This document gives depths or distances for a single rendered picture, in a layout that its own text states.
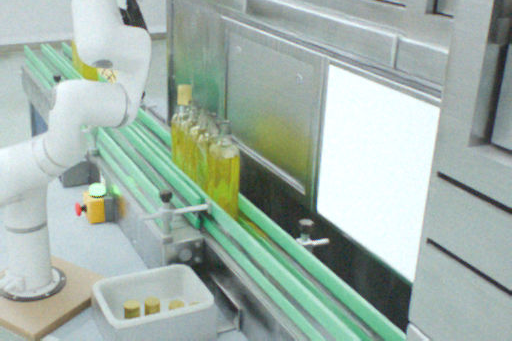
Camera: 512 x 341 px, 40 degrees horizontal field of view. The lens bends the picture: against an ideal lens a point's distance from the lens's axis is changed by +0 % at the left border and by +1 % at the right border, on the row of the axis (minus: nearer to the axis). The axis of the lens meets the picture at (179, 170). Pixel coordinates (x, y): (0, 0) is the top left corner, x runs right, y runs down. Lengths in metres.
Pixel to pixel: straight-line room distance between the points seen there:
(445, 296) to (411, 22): 0.66
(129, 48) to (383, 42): 0.44
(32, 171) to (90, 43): 0.29
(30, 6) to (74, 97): 6.22
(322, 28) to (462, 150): 0.83
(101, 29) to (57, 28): 6.31
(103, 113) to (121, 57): 0.11
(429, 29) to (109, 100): 0.56
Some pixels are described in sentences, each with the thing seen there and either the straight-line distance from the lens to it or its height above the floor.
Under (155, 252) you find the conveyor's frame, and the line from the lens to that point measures 1.63.
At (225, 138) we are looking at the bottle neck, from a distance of 1.53.
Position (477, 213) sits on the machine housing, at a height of 1.38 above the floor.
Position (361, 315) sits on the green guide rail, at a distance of 1.26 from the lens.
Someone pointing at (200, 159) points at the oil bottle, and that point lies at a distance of 1.60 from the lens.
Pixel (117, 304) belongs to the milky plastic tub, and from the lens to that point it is 1.54.
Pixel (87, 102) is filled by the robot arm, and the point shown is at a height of 1.26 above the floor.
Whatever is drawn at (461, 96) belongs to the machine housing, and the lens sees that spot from 0.60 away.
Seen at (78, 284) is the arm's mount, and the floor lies 0.77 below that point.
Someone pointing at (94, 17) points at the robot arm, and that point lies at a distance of 1.25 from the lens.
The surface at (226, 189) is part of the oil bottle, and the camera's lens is 1.56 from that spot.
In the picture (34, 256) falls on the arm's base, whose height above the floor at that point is 0.87.
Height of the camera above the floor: 1.63
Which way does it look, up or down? 23 degrees down
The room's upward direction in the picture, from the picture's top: straight up
